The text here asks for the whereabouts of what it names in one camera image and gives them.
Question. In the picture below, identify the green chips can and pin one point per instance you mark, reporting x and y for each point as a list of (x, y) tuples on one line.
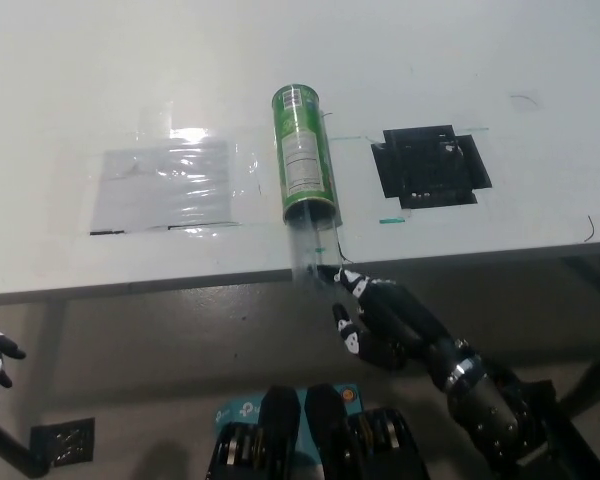
[(300, 150)]

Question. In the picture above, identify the clear tape film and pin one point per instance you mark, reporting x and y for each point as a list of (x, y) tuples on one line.
[(245, 165)]

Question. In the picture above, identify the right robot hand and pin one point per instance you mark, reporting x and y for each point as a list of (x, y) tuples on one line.
[(400, 330)]

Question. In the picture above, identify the black tape patch on table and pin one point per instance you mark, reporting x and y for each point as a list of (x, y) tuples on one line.
[(422, 170)]

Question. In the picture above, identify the clear plastic chips tray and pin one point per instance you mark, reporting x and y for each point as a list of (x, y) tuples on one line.
[(307, 245)]

